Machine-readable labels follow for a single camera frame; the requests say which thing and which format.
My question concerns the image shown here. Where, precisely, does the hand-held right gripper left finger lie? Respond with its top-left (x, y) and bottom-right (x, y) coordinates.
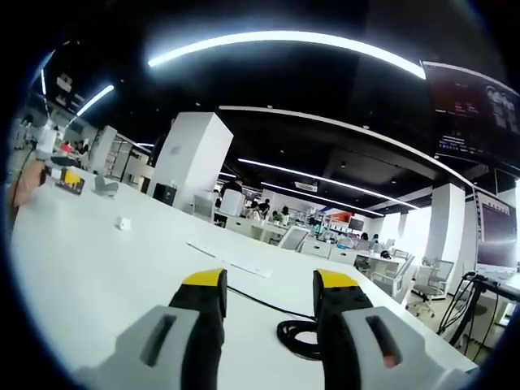
top-left (71, 266), bottom-right (228, 390)

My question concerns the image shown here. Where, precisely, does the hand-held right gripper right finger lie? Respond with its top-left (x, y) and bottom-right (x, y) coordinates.
top-left (311, 267), bottom-right (481, 390)

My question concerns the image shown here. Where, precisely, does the black Type-C cable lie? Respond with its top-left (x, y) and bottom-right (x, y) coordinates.
top-left (225, 285), bottom-right (327, 362)

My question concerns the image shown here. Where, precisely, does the white desk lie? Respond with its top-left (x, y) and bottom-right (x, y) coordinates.
top-left (9, 165), bottom-right (481, 390)

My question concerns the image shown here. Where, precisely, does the person's left hand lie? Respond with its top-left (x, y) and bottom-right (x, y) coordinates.
top-left (11, 159), bottom-right (47, 207)

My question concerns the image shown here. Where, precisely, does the grey stand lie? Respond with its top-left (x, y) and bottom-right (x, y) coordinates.
top-left (93, 175), bottom-right (120, 199)

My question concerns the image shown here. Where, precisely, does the short ceiling light strip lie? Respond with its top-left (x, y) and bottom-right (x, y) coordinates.
top-left (76, 84), bottom-right (115, 118)

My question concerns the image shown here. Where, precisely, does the grey mesh office chair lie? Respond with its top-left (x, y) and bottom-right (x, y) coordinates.
top-left (405, 258), bottom-right (455, 319)

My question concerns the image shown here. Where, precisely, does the white paper strip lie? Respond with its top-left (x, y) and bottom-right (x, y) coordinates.
top-left (185, 240), bottom-right (272, 280)

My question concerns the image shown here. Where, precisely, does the black box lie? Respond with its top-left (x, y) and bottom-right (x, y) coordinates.
top-left (153, 182), bottom-right (177, 205)

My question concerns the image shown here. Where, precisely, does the white square pillar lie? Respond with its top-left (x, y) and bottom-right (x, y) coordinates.
top-left (145, 110), bottom-right (235, 223)

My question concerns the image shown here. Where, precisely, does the white office chair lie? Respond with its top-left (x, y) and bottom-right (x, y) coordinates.
top-left (277, 225), bottom-right (310, 254)

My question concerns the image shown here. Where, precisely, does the white slim pillar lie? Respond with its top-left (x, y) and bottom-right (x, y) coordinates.
top-left (428, 182), bottom-right (466, 285)

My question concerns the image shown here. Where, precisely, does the desktop monitor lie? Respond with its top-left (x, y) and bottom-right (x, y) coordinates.
top-left (473, 189), bottom-right (520, 278)

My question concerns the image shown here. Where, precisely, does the long ceiling light strip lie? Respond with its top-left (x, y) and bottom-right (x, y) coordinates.
top-left (146, 29), bottom-right (428, 81)

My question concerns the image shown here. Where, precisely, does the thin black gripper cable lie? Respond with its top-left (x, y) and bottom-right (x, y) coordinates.
top-left (11, 149), bottom-right (34, 206)

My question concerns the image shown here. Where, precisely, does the bundle of black cables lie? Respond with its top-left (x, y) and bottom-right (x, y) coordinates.
top-left (437, 271), bottom-right (507, 350)

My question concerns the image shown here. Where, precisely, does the large wall screen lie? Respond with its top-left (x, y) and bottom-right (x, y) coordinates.
top-left (421, 59), bottom-right (520, 174)

